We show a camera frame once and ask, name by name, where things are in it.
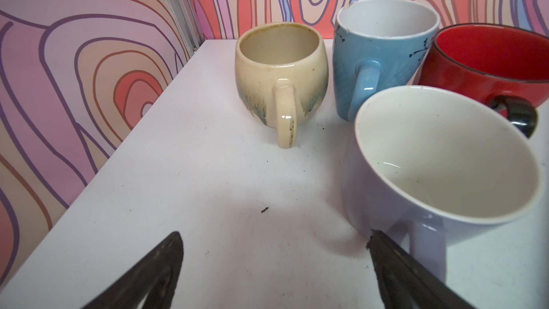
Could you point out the red mug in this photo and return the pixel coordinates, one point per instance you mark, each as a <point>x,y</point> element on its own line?
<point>504,68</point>

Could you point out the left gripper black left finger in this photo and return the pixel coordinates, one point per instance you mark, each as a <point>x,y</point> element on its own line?
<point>151,282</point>

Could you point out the light blue mug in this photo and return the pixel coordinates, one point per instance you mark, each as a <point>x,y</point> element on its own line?
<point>378,44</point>

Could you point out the beige speckled mug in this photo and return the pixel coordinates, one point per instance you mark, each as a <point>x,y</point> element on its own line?
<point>282,74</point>

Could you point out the purple mug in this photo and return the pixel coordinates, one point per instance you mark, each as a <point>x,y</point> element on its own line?
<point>436,167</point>

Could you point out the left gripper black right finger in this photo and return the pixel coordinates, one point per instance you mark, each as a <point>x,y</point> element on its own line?
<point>405,283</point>

